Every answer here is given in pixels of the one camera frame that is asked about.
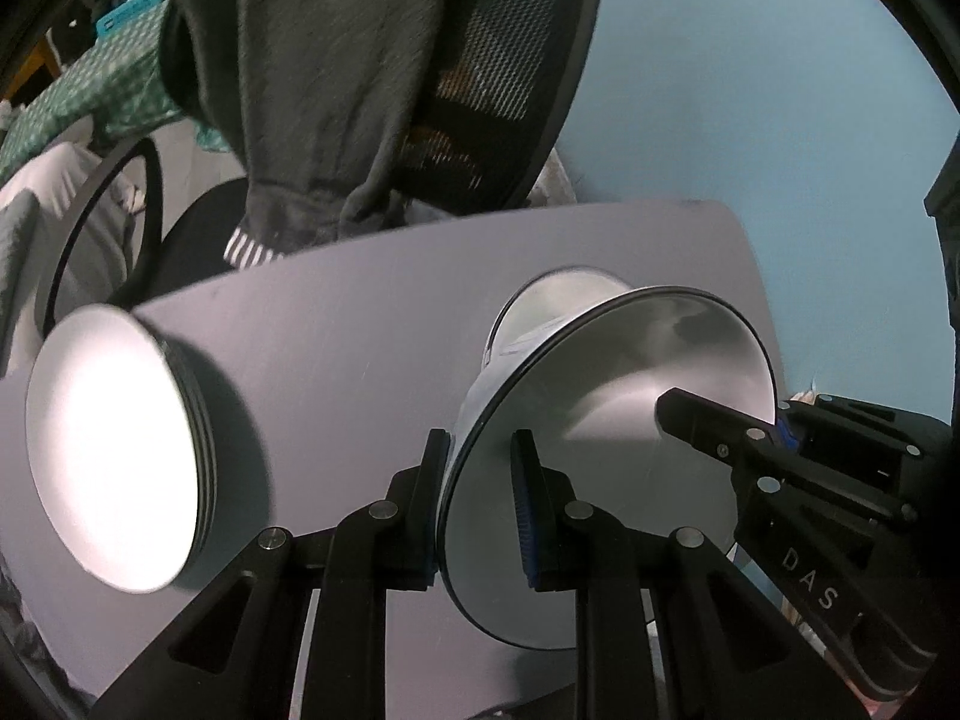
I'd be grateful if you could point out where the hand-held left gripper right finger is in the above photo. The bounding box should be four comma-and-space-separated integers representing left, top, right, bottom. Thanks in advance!
510, 429, 852, 720

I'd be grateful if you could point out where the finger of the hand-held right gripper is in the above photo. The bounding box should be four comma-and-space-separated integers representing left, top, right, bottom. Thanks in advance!
656, 388, 790, 482
776, 393, 955, 467

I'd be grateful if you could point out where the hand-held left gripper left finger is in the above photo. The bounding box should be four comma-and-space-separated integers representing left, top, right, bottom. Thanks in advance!
90, 427, 451, 720

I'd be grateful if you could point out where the white ribbed bowl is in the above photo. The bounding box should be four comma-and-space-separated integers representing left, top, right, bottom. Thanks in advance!
437, 285, 779, 650
484, 265, 640, 391

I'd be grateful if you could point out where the black mesh office chair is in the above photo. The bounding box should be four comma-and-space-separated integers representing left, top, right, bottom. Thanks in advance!
34, 0, 605, 335

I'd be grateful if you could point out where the grey fleece robe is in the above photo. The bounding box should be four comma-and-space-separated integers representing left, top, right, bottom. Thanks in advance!
157, 0, 500, 272

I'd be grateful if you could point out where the white bed sheet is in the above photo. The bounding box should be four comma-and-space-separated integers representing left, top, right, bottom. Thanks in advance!
0, 141, 147, 380

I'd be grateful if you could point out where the green checked tablecloth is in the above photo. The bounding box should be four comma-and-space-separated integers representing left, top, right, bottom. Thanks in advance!
0, 0, 226, 182

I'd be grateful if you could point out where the blue plastic crate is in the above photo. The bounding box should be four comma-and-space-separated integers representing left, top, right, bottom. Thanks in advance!
97, 0, 171, 36

